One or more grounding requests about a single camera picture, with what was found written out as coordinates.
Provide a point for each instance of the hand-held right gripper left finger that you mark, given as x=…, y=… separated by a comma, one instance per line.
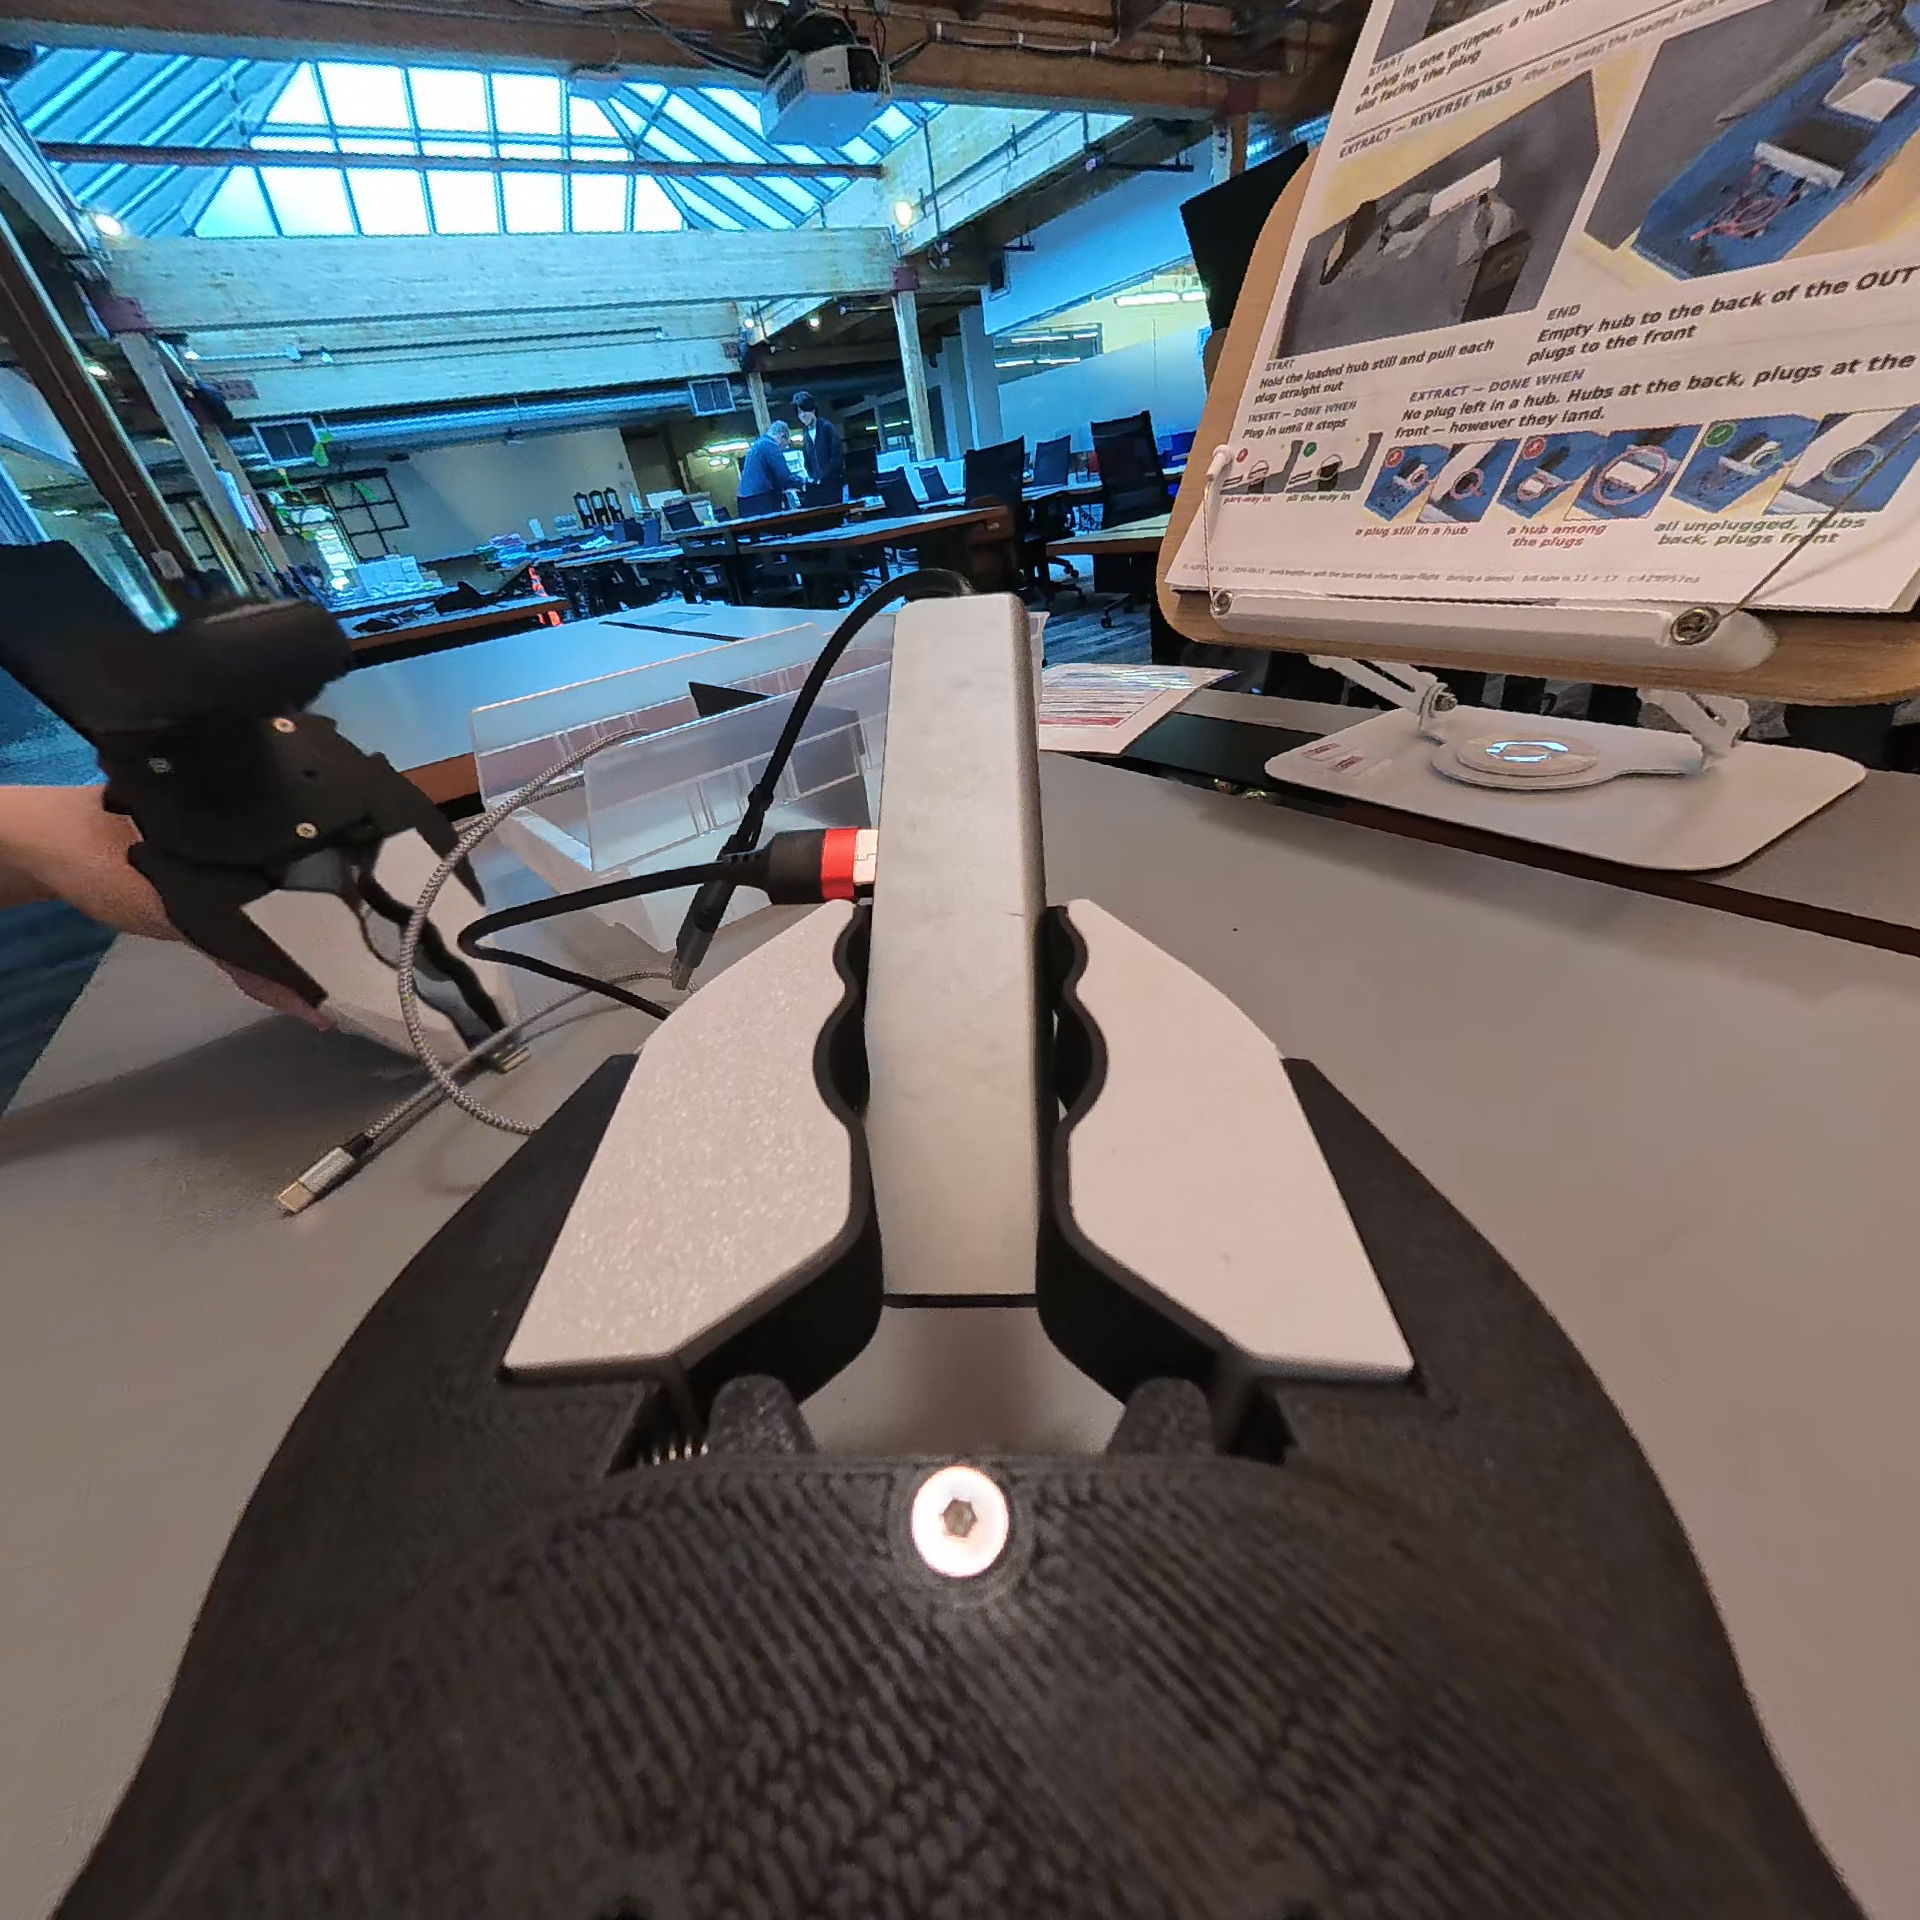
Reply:
x=706, y=1184

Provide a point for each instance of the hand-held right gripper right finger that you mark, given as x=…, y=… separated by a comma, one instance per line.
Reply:
x=1223, y=1184

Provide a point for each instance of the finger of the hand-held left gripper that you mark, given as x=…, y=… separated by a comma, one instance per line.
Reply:
x=225, y=922
x=435, y=937

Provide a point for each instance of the clear plastic bin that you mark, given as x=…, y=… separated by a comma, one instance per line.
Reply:
x=675, y=765

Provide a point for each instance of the grey usb hub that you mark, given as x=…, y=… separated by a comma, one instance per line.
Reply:
x=955, y=902

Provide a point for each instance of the person's left forearm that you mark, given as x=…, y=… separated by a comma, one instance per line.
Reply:
x=31, y=849

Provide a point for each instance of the person's left hand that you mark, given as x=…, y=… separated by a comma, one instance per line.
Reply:
x=106, y=862

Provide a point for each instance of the white sheet red label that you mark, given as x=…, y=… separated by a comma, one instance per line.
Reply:
x=1125, y=704

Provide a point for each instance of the long wooden table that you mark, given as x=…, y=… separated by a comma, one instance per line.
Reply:
x=885, y=529

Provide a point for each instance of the skylight window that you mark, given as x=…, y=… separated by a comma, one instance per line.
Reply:
x=452, y=149

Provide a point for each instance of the group of black office chairs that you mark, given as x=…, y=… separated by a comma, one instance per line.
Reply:
x=1125, y=480

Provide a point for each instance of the instruction sheet on wooden stand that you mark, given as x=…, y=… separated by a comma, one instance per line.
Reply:
x=1845, y=669

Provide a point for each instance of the white ceiling projector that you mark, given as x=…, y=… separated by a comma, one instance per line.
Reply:
x=826, y=85

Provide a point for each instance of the black monitor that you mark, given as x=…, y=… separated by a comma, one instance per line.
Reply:
x=1230, y=240

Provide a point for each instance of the printed instruction sheet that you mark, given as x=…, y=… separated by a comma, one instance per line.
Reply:
x=1575, y=300

